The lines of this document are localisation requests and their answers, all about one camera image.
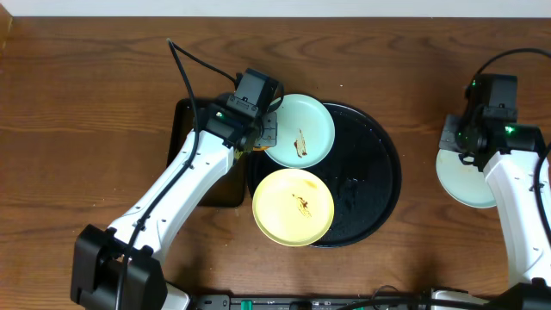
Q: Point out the light blue plate top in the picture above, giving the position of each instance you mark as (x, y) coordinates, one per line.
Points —
(305, 132)

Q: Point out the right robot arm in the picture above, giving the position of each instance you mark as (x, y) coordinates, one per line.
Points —
(517, 175)

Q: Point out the round black serving tray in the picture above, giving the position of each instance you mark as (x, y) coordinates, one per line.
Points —
(362, 172)

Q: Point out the pale yellow plate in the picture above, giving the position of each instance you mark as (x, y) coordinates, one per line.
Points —
(293, 207)

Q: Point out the light blue plate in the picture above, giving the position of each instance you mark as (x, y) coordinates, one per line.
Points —
(305, 132)
(463, 182)

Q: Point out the green and orange sponge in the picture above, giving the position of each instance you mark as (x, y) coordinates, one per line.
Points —
(260, 148)

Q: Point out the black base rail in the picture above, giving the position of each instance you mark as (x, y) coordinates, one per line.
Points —
(226, 302)

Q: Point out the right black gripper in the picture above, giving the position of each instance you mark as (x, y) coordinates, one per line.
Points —
(448, 125)

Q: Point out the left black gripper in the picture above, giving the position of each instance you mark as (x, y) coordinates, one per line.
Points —
(267, 132)

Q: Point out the black rectangular water tray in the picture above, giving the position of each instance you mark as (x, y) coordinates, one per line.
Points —
(227, 192)

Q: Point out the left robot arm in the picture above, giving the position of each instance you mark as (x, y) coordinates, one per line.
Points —
(121, 267)

